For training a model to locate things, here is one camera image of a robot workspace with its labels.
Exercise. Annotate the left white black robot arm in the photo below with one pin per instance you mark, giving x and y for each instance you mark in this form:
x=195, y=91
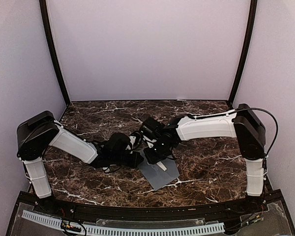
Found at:
x=38, y=133

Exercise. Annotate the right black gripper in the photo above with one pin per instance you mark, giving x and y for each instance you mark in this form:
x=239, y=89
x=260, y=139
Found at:
x=153, y=159

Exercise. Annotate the light blue slotted cable duct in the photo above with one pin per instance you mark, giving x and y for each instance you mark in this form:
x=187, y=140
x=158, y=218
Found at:
x=94, y=230

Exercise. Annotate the grey blue envelope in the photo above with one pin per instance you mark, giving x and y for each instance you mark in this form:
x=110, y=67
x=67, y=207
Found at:
x=156, y=176

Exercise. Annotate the right black corner post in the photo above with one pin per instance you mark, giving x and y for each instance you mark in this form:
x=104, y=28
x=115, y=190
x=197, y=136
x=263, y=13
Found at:
x=244, y=51

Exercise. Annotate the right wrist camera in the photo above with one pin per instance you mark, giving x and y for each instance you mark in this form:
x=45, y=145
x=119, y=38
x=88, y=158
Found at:
x=150, y=134

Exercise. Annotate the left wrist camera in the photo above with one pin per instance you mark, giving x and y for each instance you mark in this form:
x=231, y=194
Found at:
x=136, y=139

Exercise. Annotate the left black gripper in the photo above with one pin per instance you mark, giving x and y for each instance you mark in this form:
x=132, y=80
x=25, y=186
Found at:
x=135, y=162

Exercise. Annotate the black corner post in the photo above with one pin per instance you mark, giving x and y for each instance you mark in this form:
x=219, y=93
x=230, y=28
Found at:
x=244, y=51
x=52, y=51

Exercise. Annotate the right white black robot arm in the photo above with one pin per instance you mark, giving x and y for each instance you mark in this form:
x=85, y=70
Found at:
x=241, y=123

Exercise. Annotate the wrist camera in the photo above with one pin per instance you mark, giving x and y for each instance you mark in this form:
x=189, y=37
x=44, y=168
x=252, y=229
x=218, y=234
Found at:
x=150, y=134
x=136, y=139

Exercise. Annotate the left black corner post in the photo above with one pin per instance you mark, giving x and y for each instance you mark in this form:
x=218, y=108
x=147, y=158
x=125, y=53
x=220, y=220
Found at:
x=52, y=51

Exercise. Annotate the white letter paper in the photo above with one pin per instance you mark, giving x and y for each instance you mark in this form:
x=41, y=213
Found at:
x=161, y=166

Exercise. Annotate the black curved front rail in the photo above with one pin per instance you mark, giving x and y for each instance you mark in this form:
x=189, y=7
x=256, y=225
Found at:
x=224, y=211

